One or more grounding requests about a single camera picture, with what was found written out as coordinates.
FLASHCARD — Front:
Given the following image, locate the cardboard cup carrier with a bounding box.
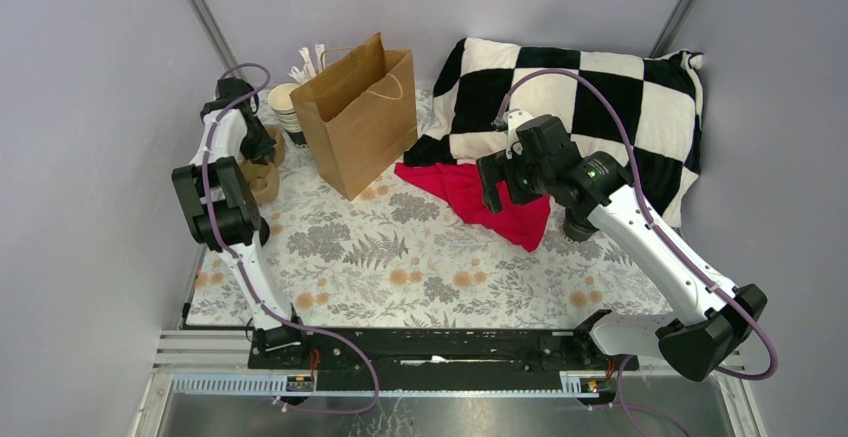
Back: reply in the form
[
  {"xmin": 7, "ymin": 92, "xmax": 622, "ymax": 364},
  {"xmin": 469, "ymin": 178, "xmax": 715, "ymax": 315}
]
[{"xmin": 239, "ymin": 124, "xmax": 286, "ymax": 205}]

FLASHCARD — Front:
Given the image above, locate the brown paper bag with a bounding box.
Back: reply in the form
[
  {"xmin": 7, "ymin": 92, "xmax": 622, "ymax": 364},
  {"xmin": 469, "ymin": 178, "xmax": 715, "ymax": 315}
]
[{"xmin": 290, "ymin": 33, "xmax": 419, "ymax": 200}]

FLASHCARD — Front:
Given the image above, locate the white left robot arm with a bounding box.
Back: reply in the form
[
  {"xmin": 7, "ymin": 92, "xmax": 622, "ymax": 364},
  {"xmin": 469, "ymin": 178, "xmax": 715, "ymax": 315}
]
[{"xmin": 171, "ymin": 76, "xmax": 311, "ymax": 368}]

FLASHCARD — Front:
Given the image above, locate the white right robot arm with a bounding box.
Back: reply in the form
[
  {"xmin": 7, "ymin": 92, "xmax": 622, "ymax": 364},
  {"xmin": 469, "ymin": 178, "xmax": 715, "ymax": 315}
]
[{"xmin": 476, "ymin": 110, "xmax": 767, "ymax": 382}]

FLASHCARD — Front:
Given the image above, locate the stack of paper cups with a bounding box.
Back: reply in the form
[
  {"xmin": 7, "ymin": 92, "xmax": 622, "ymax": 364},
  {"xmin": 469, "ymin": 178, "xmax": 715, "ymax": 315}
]
[{"xmin": 267, "ymin": 83, "xmax": 307, "ymax": 147}]

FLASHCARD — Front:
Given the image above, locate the red cloth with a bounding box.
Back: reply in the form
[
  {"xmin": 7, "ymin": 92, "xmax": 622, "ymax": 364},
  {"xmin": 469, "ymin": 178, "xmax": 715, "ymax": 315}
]
[{"xmin": 395, "ymin": 163, "xmax": 551, "ymax": 252}]

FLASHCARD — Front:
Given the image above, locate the stack of black lids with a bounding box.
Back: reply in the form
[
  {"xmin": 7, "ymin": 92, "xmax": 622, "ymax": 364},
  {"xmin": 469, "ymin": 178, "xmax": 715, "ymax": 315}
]
[{"xmin": 259, "ymin": 217, "xmax": 270, "ymax": 246}]

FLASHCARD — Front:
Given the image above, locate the checkered black white pillow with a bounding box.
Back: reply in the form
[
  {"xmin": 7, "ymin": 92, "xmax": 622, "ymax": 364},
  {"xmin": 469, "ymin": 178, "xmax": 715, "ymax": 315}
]
[{"xmin": 404, "ymin": 37, "xmax": 704, "ymax": 228}]

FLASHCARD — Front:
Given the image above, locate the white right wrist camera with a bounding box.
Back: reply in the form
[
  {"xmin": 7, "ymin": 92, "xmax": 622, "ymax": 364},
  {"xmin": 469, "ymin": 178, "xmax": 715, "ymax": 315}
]
[{"xmin": 494, "ymin": 109, "xmax": 534, "ymax": 154}]

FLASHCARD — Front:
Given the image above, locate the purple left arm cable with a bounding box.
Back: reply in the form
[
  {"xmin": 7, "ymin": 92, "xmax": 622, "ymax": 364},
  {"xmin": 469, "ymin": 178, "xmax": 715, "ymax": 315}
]
[{"xmin": 198, "ymin": 62, "xmax": 382, "ymax": 415}]

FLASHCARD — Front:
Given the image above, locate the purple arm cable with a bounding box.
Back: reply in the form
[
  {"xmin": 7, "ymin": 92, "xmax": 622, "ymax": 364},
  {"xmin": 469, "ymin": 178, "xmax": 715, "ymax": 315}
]
[
  {"xmin": 198, "ymin": 62, "xmax": 382, "ymax": 415},
  {"xmin": 493, "ymin": 67, "xmax": 780, "ymax": 437}
]

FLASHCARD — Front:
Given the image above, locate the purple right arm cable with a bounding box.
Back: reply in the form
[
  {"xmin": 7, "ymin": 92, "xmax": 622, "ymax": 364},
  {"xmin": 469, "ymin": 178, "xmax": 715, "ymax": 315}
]
[{"xmin": 493, "ymin": 67, "xmax": 780, "ymax": 437}]

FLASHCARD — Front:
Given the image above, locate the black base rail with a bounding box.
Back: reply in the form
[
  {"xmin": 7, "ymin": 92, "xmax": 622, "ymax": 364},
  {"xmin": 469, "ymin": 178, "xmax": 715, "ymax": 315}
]
[{"xmin": 248, "ymin": 327, "xmax": 639, "ymax": 393}]

